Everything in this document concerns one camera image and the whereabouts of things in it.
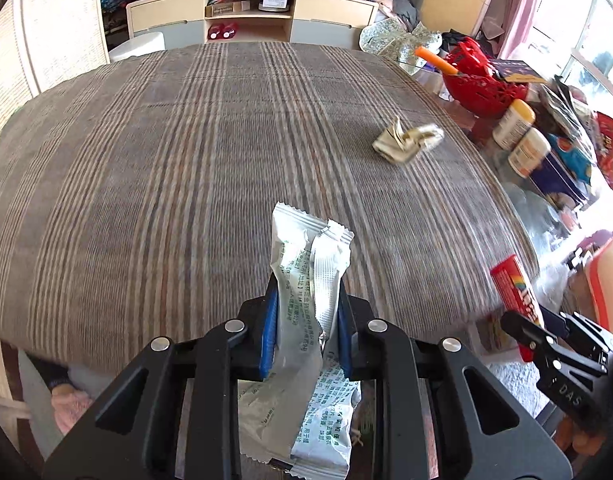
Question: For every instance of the yellow cap white bottle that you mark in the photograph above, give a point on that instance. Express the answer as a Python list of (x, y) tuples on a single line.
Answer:
[(516, 121)]

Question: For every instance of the blue cookie tin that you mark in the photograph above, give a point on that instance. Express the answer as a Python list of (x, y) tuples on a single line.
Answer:
[(555, 183)]

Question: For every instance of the red openwork basket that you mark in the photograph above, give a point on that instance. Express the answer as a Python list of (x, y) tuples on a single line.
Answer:
[(477, 87)]

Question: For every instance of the woven bamboo folding screen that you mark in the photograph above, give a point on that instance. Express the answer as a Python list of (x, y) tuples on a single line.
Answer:
[(43, 43)]

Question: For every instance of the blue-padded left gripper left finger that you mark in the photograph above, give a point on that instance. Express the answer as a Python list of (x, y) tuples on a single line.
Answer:
[(131, 430)]

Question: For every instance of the floral fabric bundle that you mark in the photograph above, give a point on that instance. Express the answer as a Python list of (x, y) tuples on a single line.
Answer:
[(390, 39)]

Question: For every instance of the beige TV cabinet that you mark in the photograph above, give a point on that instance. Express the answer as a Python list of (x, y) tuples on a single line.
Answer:
[(335, 23)]

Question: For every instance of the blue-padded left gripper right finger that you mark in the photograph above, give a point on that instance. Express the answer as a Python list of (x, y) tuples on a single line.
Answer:
[(392, 420)]

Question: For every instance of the person's right hand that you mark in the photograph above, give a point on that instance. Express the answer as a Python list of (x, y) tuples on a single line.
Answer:
[(569, 435)]

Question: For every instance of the white round stool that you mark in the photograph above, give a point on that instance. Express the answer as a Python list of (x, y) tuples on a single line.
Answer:
[(139, 45)]

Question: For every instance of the silver foil sachet wrapper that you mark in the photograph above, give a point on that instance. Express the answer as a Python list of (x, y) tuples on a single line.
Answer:
[(301, 413)]

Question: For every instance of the white cap supplement bottle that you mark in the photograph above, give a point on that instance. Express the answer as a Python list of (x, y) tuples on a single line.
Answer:
[(529, 153)]

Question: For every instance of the pink curtain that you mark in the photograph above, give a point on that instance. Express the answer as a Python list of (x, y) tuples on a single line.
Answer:
[(518, 20)]

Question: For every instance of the grey plaid tablecloth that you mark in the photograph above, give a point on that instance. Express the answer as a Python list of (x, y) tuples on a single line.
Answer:
[(136, 200)]

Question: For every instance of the cream wrapper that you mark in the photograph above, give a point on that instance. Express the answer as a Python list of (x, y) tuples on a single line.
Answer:
[(399, 145)]

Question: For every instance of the orange handled tool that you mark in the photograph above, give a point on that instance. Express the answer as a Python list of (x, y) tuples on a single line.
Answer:
[(444, 67)]

